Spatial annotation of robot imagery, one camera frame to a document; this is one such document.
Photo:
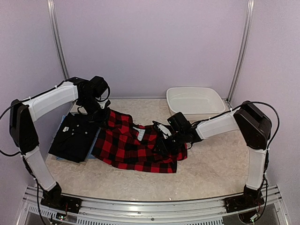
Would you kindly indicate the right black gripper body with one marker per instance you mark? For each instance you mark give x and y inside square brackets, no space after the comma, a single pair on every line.
[168,147]

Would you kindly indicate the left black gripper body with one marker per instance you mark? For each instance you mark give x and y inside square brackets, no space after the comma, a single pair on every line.
[97,116]

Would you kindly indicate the red black plaid shirt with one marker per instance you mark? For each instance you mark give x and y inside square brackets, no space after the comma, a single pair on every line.
[126,145]

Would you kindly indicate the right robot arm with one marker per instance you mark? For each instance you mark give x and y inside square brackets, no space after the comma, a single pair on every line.
[254,126]

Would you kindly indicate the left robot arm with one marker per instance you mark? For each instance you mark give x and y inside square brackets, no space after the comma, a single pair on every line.
[24,113]

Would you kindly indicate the black folded shirt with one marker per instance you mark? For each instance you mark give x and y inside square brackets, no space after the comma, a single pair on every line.
[74,138]

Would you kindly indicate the white plastic tub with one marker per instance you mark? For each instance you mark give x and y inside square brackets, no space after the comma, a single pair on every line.
[196,103]

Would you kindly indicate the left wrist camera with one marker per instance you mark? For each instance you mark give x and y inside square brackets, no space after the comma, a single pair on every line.
[104,104]

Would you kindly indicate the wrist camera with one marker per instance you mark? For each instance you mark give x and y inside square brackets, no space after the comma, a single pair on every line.
[104,104]
[162,129]

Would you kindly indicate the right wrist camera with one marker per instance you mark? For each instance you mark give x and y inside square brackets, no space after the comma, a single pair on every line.
[162,129]

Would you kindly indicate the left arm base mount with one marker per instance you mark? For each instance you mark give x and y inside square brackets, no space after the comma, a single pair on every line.
[63,203]

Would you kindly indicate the front aluminium rail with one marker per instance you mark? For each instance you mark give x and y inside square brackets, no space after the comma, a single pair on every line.
[209,211]

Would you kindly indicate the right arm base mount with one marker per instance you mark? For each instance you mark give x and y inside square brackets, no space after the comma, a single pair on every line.
[242,202]

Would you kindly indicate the left aluminium frame post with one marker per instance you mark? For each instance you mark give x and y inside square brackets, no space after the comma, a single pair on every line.
[56,37]

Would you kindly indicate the aluminium frame post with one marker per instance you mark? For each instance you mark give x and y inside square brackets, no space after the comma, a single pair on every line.
[56,37]
[242,50]

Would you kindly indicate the right aluminium frame post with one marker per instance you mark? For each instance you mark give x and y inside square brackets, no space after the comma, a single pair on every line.
[242,50]

